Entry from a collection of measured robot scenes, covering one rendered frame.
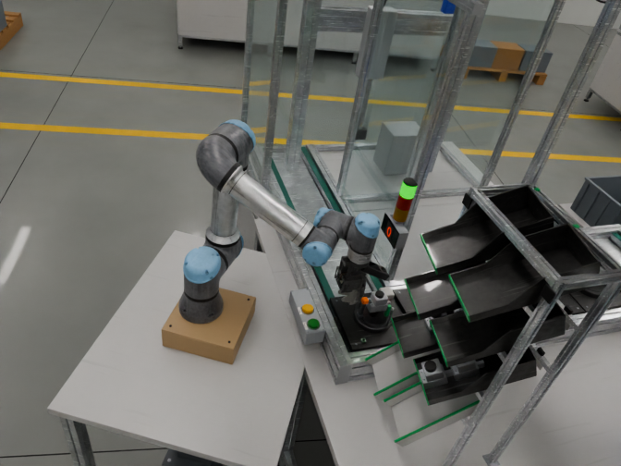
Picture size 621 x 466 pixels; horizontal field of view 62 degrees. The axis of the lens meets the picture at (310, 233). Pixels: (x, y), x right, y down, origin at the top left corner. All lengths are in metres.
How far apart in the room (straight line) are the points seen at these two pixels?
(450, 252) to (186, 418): 0.93
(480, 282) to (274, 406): 0.80
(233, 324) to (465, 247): 0.85
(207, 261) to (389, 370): 0.67
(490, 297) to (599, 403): 1.01
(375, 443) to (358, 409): 0.12
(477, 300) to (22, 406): 2.24
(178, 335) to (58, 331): 1.43
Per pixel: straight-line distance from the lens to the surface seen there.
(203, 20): 6.52
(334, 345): 1.76
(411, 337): 1.52
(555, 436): 1.97
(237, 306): 1.85
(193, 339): 1.76
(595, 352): 2.33
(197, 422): 1.68
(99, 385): 1.79
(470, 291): 1.24
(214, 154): 1.44
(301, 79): 2.41
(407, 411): 1.60
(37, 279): 3.44
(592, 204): 3.55
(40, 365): 3.00
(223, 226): 1.70
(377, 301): 1.77
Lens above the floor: 2.31
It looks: 38 degrees down
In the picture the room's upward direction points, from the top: 10 degrees clockwise
